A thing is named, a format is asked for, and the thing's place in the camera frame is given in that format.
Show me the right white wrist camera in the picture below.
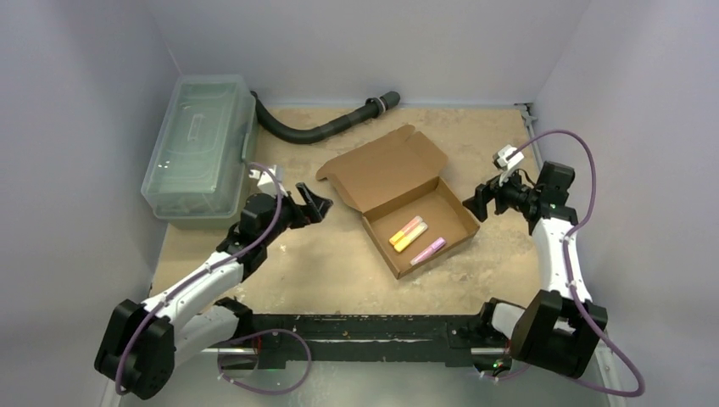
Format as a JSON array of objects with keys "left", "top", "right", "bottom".
[{"left": 493, "top": 144, "right": 524, "bottom": 186}]

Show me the purple marker pen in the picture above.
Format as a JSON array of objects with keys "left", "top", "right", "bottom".
[{"left": 410, "top": 237, "right": 446, "bottom": 266}]

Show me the black corrugated hose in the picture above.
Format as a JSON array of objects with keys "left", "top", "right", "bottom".
[{"left": 249, "top": 91, "right": 401, "bottom": 146}]

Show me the yellow marker pen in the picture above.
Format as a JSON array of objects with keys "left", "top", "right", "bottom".
[{"left": 393, "top": 221, "right": 428, "bottom": 253}]

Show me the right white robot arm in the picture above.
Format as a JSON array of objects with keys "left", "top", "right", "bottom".
[{"left": 463, "top": 162, "right": 608, "bottom": 379}]

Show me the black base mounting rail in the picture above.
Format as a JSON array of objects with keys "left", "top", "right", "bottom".
[{"left": 198, "top": 298, "right": 527, "bottom": 372}]

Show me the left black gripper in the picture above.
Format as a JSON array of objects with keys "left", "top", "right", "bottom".
[{"left": 261, "top": 182, "right": 331, "bottom": 247}]

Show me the brown cardboard box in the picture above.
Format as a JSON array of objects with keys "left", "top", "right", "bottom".
[{"left": 315, "top": 125, "right": 479, "bottom": 279}]

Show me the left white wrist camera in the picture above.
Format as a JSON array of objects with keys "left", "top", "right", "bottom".
[{"left": 249, "top": 164, "right": 287, "bottom": 195}]

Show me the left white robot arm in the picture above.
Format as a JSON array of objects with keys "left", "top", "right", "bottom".
[{"left": 94, "top": 182, "right": 333, "bottom": 400}]

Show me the clear plastic storage bin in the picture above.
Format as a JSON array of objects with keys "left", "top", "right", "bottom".
[{"left": 141, "top": 75, "right": 258, "bottom": 230}]

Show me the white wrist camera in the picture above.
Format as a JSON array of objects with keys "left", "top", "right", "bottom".
[
  {"left": 493, "top": 144, "right": 524, "bottom": 186},
  {"left": 249, "top": 164, "right": 287, "bottom": 195}
]

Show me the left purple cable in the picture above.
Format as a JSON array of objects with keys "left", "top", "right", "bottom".
[{"left": 114, "top": 161, "right": 312, "bottom": 397}]

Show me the orange marker pen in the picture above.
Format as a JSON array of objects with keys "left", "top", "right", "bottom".
[{"left": 388, "top": 216, "right": 423, "bottom": 246}]

